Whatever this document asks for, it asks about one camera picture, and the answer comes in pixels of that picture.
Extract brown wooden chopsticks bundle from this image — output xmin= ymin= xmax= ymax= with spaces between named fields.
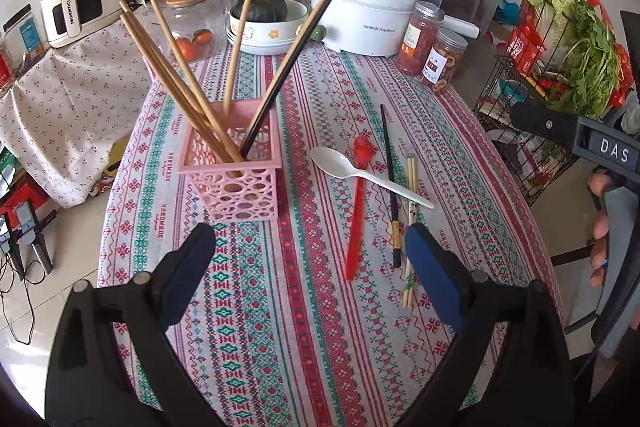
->
xmin=119 ymin=1 xmax=243 ymax=162

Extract bamboo chopstick pair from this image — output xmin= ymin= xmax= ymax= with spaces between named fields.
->
xmin=145 ymin=0 xmax=246 ymax=164

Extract black chopstick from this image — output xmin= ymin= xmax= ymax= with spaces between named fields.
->
xmin=378 ymin=103 xmax=404 ymax=270
xmin=240 ymin=0 xmax=332 ymax=158

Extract long thick bamboo chopstick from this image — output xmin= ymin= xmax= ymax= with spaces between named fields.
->
xmin=222 ymin=0 xmax=252 ymax=119

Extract person's right hand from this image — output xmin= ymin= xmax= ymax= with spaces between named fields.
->
xmin=588 ymin=170 xmax=614 ymax=287

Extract pink plastic basket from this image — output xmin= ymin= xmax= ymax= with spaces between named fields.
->
xmin=177 ymin=110 xmax=282 ymax=222

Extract wrapped disposable chopsticks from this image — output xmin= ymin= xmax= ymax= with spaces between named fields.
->
xmin=400 ymin=152 xmax=420 ymax=311

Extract green leafy vegetables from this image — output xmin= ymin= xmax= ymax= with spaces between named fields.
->
xmin=518 ymin=0 xmax=630 ymax=117

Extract red plastic spoon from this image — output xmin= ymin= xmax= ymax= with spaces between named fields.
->
xmin=345 ymin=135 xmax=375 ymax=282

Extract white plastic spoon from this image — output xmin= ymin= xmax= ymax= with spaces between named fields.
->
xmin=310 ymin=146 xmax=435 ymax=209

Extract patterned tablecloth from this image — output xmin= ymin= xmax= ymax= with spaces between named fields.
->
xmin=95 ymin=41 xmax=566 ymax=427

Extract white floral cloth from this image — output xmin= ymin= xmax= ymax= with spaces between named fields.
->
xmin=0 ymin=0 xmax=312 ymax=210

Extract jar of dried hawthorn slices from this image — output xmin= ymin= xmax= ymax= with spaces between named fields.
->
xmin=422 ymin=28 xmax=468 ymax=94

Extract jar of red goji berries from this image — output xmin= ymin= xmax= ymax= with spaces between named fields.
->
xmin=397 ymin=1 xmax=445 ymax=76

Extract white ceramic casserole dish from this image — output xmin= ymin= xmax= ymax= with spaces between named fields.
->
xmin=241 ymin=0 xmax=309 ymax=55

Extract white Royalstar electric pot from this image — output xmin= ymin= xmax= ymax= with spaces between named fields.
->
xmin=311 ymin=0 xmax=418 ymax=57

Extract dark green pumpkin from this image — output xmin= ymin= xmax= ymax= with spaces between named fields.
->
xmin=246 ymin=0 xmax=288 ymax=23

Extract black wire storage rack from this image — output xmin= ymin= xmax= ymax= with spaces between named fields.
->
xmin=474 ymin=0 xmax=634 ymax=204

